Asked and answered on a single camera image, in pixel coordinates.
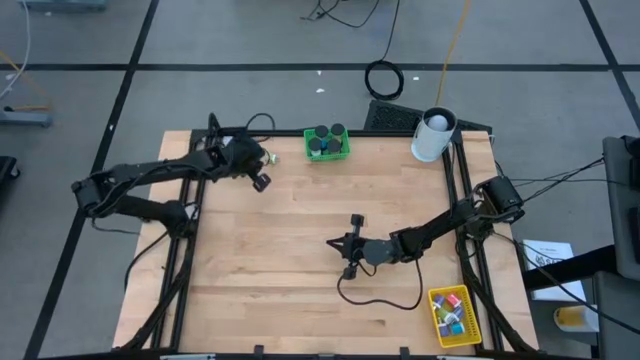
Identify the grey metal cabinet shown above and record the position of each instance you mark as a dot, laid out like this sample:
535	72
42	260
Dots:
617	210

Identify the black plastic basket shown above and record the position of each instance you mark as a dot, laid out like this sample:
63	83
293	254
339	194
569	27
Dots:
230	130

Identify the orange sand hourglass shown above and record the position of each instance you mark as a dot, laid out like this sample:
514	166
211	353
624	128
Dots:
338	130

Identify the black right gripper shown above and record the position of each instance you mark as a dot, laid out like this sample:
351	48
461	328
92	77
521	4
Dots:
375	252

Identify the red USB wall charger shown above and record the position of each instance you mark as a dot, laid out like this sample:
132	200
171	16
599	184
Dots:
453	300

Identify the green plastic basket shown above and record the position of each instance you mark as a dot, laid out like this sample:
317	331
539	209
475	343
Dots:
307	133

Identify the yellow and white roll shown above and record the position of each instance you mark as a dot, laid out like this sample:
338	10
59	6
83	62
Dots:
572	317

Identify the yellow plastic basket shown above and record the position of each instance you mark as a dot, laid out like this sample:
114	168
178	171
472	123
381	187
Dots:
470	336

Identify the white sand hourglass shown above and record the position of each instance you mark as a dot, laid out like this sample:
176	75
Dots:
314	145

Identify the grey metal floor base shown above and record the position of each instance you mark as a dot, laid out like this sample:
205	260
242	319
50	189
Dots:
25	118

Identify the grey metal floor bar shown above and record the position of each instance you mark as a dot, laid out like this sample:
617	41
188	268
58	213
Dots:
65	4

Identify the black floor object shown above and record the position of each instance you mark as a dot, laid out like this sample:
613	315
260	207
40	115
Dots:
6	170

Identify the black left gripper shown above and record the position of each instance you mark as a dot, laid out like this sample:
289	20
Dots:
242	157

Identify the black beam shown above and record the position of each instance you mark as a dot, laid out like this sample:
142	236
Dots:
570	269

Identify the white paper cup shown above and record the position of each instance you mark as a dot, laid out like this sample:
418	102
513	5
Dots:
430	142

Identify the black aluminium table frame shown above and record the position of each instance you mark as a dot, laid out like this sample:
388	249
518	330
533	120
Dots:
287	133

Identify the white paper booklet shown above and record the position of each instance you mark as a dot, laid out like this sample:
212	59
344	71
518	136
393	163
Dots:
550	252

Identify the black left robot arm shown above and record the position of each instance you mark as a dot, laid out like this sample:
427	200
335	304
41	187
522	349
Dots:
150	170

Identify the blue sand hourglass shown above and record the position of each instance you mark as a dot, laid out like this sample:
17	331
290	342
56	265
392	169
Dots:
321	131

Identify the black perforated floor mat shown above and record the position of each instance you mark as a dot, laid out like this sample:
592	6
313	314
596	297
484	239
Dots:
390	117

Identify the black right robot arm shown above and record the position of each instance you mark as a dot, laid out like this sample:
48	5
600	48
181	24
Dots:
440	225

